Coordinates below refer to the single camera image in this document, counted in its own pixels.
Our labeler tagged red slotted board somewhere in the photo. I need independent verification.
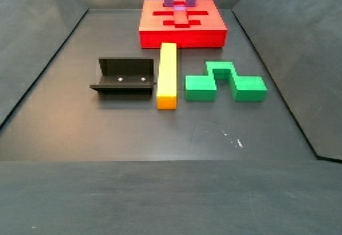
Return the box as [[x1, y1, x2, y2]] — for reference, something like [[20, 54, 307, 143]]
[[138, 0, 228, 48]]

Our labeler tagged green stepped block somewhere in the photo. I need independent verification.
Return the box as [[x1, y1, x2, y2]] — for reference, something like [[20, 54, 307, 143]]
[[184, 61, 267, 102]]

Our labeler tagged yellow long bar block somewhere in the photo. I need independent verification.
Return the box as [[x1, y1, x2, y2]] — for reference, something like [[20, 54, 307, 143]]
[[156, 43, 177, 110]]

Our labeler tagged black angled bracket stand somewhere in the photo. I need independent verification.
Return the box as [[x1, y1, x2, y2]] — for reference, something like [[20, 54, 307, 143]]
[[89, 57, 154, 95]]

